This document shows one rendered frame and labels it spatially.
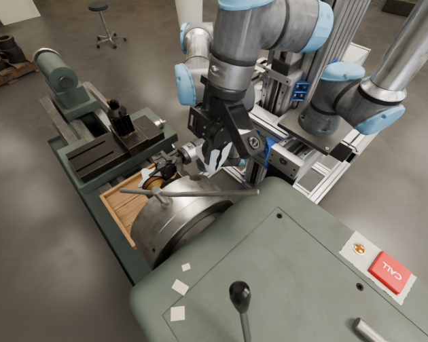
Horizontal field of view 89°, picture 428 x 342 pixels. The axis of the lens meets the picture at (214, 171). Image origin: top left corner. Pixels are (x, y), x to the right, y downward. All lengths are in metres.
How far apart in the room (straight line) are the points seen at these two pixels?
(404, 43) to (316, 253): 0.51
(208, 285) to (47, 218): 2.01
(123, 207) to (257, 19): 0.88
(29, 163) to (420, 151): 4.06
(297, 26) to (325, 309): 0.50
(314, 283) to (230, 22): 0.49
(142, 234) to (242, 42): 0.50
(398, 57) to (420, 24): 0.07
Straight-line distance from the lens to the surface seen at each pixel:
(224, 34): 0.36
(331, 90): 0.83
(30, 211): 2.52
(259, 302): 0.51
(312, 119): 0.90
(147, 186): 0.80
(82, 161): 1.17
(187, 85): 0.65
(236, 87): 0.38
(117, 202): 1.07
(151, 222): 0.61
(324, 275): 0.56
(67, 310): 2.02
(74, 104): 1.59
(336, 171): 2.16
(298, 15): 0.41
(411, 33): 0.71
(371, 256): 0.62
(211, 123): 0.42
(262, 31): 0.37
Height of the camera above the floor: 1.75
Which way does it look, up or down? 54 degrees down
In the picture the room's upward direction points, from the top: straight up
